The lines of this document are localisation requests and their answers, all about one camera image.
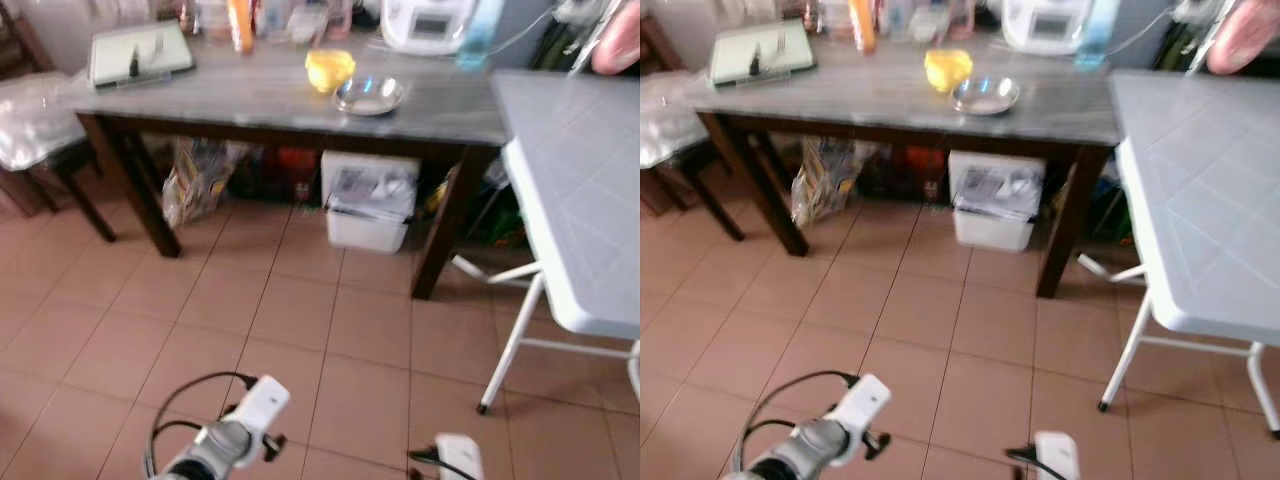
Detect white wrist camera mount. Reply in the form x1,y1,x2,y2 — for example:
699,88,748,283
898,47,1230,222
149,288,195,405
830,373,893,465
434,432,487,480
230,374,292,443
1031,430,1082,480

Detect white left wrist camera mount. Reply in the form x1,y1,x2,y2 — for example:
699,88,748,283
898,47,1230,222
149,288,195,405
830,373,893,465
230,374,292,443

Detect clear plastic bag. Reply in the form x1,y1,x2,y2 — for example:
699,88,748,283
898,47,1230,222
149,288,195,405
0,71,93,172
640,71,713,170

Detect yellow plastic bowl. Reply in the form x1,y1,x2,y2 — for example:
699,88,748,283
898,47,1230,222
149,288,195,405
923,48,975,94
304,48,358,95

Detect white storage box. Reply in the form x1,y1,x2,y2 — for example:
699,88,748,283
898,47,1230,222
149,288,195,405
947,150,1047,253
321,150,422,255

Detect dark wooden stool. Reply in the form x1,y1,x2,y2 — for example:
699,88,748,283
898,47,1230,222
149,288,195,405
640,138,747,243
0,138,118,244

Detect blue water bottle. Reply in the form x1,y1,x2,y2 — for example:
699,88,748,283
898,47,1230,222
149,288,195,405
457,0,507,70
1075,0,1124,70

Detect orange sauce bottle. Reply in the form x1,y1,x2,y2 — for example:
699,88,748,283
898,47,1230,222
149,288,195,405
227,0,257,54
848,0,878,55

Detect dark wooden grey-top table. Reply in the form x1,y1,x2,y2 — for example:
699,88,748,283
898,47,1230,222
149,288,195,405
70,20,513,301
690,20,1123,299

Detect white green-rimmed cutting board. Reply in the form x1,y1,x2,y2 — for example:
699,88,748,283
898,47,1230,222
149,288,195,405
88,21,197,92
708,19,817,90

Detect white kitchen appliance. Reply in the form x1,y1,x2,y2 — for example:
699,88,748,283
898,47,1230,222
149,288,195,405
1000,0,1097,57
380,0,477,57

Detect white folding table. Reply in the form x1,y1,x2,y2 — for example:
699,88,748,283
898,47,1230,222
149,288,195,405
1075,68,1280,441
455,68,641,417

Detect round steel plate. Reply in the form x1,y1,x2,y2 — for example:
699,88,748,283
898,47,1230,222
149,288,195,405
950,76,1022,118
332,75,407,118

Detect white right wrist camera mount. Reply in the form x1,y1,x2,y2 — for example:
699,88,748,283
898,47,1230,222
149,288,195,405
1031,430,1082,480
434,432,487,480

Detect pink round fan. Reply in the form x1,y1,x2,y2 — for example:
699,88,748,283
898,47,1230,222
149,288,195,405
1204,0,1280,77
591,0,641,77

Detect printed snack bag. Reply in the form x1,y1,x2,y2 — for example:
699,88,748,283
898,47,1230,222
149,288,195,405
789,138,861,230
161,138,237,230

